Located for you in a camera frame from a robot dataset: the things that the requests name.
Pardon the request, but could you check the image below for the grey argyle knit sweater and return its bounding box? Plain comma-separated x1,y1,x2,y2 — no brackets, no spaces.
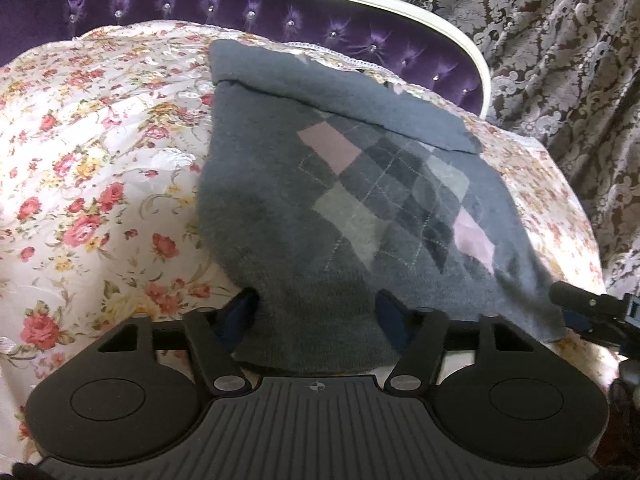
196,40,565,375

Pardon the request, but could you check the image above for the floral bed cover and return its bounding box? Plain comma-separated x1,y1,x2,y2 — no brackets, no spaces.
0,19,616,466

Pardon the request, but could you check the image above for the purple tufted chaise sofa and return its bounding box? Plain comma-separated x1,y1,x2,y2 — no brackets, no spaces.
1,0,491,117

